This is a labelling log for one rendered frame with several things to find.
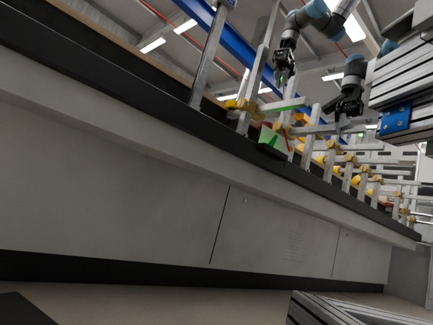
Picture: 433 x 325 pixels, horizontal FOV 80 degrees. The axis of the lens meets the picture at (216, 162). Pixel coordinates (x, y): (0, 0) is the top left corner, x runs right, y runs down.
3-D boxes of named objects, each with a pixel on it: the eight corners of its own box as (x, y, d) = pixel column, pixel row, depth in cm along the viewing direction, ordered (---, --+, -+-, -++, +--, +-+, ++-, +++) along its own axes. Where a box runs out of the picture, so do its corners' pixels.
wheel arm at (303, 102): (308, 109, 94) (310, 98, 94) (303, 105, 92) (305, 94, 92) (229, 121, 128) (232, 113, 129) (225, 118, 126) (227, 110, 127)
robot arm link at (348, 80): (339, 78, 111) (347, 87, 116) (337, 87, 110) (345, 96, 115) (357, 73, 105) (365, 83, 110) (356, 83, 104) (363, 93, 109)
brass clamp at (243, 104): (265, 120, 114) (267, 109, 115) (244, 106, 106) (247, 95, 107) (254, 121, 119) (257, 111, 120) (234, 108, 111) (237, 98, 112)
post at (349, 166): (347, 197, 168) (359, 129, 176) (345, 196, 166) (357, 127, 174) (342, 196, 170) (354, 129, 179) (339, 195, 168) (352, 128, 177)
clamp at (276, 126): (295, 140, 129) (297, 131, 130) (279, 129, 121) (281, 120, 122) (286, 140, 134) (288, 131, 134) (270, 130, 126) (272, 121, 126)
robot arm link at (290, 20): (297, 3, 111) (283, 15, 118) (291, 25, 109) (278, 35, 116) (309, 13, 114) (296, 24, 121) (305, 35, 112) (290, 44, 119)
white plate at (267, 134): (292, 163, 127) (296, 144, 129) (258, 144, 112) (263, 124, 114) (290, 163, 128) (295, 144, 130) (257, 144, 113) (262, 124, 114)
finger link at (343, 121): (347, 131, 101) (350, 110, 103) (332, 133, 106) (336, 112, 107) (350, 135, 103) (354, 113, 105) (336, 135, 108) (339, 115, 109)
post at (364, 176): (361, 212, 182) (372, 149, 190) (359, 211, 179) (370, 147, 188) (356, 211, 184) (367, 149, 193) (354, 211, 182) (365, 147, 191)
